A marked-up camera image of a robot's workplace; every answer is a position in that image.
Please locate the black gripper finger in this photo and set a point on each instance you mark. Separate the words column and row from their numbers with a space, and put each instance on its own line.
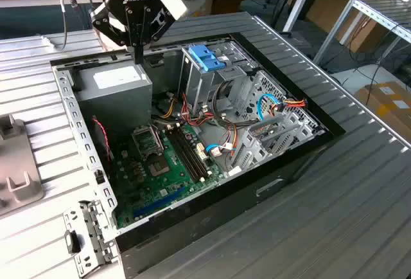
column 110, row 30
column 160, row 22

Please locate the metal disk bay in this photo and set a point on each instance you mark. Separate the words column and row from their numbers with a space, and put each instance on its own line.
column 253, row 150

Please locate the blue plastic latch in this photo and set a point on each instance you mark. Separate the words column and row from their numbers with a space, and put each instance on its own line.
column 214, row 64
column 200, row 53

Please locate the grey power supply unit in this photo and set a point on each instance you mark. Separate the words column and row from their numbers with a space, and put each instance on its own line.
column 115, row 99

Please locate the grey metal drive cage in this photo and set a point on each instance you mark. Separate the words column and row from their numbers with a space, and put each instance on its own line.
column 199, row 86

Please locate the black RAM slot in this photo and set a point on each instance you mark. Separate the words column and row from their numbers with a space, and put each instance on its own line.
column 195, row 149
column 188, row 153
column 191, row 151
column 184, row 156

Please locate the CPU socket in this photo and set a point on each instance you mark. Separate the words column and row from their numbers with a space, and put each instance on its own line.
column 158, row 166

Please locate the green motherboard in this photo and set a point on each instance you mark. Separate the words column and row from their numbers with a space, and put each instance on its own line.
column 178, row 176

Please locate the grey parts rack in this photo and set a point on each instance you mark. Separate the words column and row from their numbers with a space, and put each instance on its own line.
column 19, row 163

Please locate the large brown cardboard sheet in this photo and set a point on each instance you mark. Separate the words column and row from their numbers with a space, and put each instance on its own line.
column 327, row 9

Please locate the blue expansion slot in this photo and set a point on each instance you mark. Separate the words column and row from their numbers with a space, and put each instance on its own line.
column 157, row 204

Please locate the black open PC case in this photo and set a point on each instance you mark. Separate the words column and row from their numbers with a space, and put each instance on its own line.
column 224, row 214

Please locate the yellow brown cardboard box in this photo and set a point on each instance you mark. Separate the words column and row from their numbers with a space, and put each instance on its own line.
column 385, row 112

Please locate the metal slot bracket flap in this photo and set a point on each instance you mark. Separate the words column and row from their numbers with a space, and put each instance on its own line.
column 93, row 227

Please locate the white frame slat table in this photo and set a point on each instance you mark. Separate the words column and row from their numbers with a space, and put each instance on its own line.
column 385, row 5

